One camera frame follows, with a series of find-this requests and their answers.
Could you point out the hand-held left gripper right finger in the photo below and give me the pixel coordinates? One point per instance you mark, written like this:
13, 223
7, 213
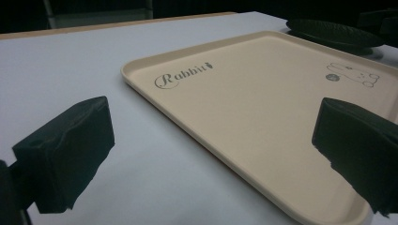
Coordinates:
359, 146

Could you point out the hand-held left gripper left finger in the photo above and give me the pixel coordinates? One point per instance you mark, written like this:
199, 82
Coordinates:
65, 150

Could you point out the beige plastic tray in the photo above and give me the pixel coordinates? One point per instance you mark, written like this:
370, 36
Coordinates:
250, 118

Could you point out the black round dish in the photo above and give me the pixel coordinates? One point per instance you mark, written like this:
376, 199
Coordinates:
333, 33

